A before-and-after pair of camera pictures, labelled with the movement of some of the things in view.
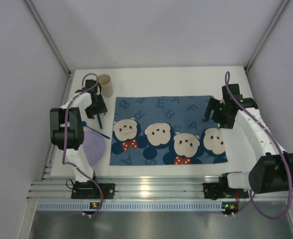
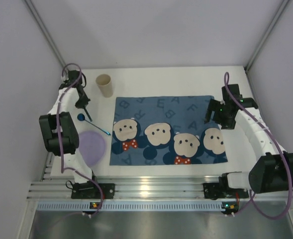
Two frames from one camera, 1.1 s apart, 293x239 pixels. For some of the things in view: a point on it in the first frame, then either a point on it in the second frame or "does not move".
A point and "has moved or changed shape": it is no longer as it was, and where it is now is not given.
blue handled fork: (99, 121) has moved or changed shape
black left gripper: (97, 109) -> (82, 102)
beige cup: (105, 81) does not move
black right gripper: (213, 109) does not move
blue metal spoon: (84, 124) -> (81, 117)
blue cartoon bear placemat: (164, 130) does not move
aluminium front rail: (140, 188) does not move
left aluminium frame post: (48, 35) does not move
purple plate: (94, 145) does not move
